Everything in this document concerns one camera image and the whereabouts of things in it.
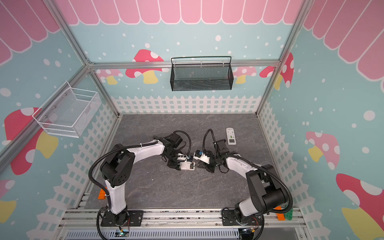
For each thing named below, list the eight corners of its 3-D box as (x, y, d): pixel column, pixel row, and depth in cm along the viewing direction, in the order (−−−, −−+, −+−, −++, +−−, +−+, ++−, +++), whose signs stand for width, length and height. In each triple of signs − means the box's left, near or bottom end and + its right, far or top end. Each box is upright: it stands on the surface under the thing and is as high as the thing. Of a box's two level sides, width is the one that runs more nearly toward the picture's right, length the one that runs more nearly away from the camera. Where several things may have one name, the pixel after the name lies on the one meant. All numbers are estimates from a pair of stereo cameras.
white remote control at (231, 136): (228, 145, 104) (228, 143, 103) (225, 129, 113) (226, 127, 111) (236, 145, 104) (237, 143, 103) (233, 129, 113) (233, 127, 111)
